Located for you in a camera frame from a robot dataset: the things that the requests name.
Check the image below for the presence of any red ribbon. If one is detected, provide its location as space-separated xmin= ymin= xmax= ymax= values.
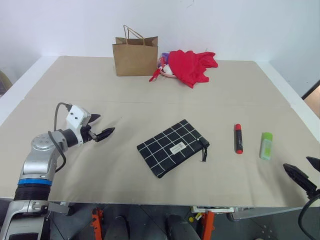
xmin=149 ymin=66 xmax=162 ymax=83

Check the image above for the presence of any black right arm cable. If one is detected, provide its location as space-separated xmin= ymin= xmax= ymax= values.
xmin=298 ymin=195 xmax=320 ymax=240

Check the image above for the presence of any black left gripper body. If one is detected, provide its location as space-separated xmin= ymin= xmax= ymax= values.
xmin=79 ymin=122 xmax=99 ymax=145

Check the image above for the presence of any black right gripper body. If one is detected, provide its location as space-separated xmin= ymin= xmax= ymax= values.
xmin=305 ymin=186 xmax=320 ymax=201

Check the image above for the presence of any black white checked pouch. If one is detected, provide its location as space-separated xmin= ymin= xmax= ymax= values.
xmin=136 ymin=119 xmax=211 ymax=180

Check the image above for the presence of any brown paper bag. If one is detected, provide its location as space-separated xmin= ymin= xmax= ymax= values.
xmin=111 ymin=24 xmax=160 ymax=77

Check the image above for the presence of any green capped eraser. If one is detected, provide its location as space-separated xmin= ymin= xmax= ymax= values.
xmin=259 ymin=131 xmax=274 ymax=161

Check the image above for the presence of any grey metal plate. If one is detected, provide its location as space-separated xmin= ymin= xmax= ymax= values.
xmin=228 ymin=206 xmax=305 ymax=240

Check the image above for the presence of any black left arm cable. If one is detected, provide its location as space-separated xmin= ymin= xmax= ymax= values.
xmin=47 ymin=102 xmax=73 ymax=174

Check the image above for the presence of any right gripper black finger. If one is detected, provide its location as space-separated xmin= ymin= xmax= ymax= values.
xmin=282 ymin=163 xmax=318 ymax=194
xmin=306 ymin=156 xmax=320 ymax=173

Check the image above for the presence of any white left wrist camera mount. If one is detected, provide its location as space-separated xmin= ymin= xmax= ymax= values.
xmin=65 ymin=104 xmax=92 ymax=146

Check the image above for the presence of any tan chair back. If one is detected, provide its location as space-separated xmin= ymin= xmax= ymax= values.
xmin=0 ymin=69 xmax=13 ymax=98

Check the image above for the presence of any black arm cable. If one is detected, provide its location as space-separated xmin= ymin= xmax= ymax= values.
xmin=298 ymin=195 xmax=320 ymax=240
xmin=47 ymin=102 xmax=73 ymax=174

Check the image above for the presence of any beige table cover sheet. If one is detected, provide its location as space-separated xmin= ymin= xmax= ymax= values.
xmin=23 ymin=55 xmax=294 ymax=109
xmin=0 ymin=98 xmax=320 ymax=208

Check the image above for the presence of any red cloth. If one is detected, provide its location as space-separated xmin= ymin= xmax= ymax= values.
xmin=167 ymin=49 xmax=219 ymax=89

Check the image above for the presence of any dark rounded shape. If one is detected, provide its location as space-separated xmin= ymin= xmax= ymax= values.
xmin=165 ymin=214 xmax=201 ymax=240
xmin=103 ymin=215 xmax=130 ymax=240

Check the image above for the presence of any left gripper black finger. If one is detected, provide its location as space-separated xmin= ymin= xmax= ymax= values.
xmin=89 ymin=113 xmax=102 ymax=125
xmin=94 ymin=127 xmax=116 ymax=143

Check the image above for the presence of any purple and white packet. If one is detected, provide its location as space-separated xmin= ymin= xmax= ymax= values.
xmin=156 ymin=51 xmax=171 ymax=69

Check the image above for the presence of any orange metal clamp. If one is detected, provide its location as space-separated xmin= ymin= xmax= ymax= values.
xmin=90 ymin=206 xmax=105 ymax=240
xmin=201 ymin=209 xmax=215 ymax=240

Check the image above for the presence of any white plastic bag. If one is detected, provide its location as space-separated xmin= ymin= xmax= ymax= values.
xmin=159 ymin=64 xmax=179 ymax=79

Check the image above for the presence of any black marker with red caps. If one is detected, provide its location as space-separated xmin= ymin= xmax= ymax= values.
xmin=233 ymin=123 xmax=244 ymax=155

